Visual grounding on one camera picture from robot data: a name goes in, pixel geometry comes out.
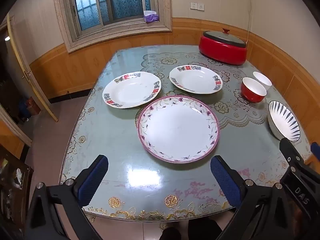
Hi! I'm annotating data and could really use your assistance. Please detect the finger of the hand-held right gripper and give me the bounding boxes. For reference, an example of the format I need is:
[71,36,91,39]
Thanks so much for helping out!
[311,142,320,161]
[279,137,320,230]

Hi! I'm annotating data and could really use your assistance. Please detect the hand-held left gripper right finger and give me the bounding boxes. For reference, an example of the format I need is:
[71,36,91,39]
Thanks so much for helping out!
[210,155,308,240]

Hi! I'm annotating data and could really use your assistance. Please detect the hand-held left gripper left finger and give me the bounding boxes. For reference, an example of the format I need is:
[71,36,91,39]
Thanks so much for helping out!
[25,155,109,240]

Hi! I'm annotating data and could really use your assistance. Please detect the white bowl blue leaf stripes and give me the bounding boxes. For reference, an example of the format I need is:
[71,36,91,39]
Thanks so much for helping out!
[268,100,301,142]

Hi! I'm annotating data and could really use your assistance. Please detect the white plate pink floral rim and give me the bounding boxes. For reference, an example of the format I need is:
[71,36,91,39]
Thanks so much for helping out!
[137,96,220,163]

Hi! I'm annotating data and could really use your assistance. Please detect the red bowl white inside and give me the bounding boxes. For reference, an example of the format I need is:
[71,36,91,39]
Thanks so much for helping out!
[240,77,267,103]

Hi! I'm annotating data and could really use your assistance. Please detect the white bowl floral print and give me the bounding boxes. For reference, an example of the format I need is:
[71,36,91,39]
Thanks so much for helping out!
[252,71,272,92]

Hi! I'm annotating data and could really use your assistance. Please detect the white plate red blue print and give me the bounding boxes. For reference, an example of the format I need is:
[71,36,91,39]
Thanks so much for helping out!
[169,64,223,95]
[102,71,162,109]

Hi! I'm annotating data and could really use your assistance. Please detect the person's dark pants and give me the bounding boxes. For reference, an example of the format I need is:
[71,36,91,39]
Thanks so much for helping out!
[159,217,223,240]

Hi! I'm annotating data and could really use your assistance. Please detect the dark wooden cabinet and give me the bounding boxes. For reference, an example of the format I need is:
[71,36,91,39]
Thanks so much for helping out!
[0,144,34,233]

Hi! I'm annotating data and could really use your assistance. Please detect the red-brown box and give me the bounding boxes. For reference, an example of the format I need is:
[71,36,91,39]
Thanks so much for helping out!
[26,97,42,115]

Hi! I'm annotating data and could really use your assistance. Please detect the yellow wooden door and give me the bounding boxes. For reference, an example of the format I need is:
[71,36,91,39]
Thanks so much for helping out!
[6,14,59,122]

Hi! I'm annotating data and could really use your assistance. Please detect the red electric cooking pot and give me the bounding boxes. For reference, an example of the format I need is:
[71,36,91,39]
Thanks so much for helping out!
[199,35,247,66]

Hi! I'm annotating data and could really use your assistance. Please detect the gold floral lace table mat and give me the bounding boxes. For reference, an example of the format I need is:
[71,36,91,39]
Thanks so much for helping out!
[136,51,269,132]

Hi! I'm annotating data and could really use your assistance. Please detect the grey pot lid red knob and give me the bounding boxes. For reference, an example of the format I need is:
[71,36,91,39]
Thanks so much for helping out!
[203,28,247,47]

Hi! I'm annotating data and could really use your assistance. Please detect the purple tissue box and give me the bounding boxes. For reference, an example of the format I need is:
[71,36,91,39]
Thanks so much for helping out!
[143,10,160,23]

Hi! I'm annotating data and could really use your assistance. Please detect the window with patterned glass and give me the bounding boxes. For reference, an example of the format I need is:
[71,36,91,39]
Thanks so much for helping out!
[52,0,173,53]

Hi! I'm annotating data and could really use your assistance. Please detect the thin power cable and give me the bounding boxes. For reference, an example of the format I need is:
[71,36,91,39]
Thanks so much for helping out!
[246,0,253,46]

